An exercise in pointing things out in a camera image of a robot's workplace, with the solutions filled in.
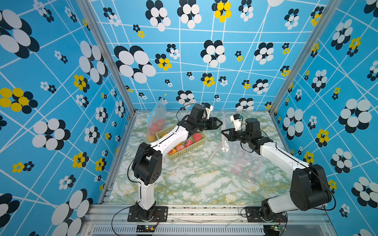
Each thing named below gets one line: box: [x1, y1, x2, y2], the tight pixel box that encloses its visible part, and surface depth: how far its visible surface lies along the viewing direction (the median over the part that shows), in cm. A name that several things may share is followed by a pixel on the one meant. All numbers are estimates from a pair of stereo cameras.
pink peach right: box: [192, 132, 203, 142], surface depth 101 cm
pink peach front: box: [176, 144, 186, 152], surface depth 94 cm
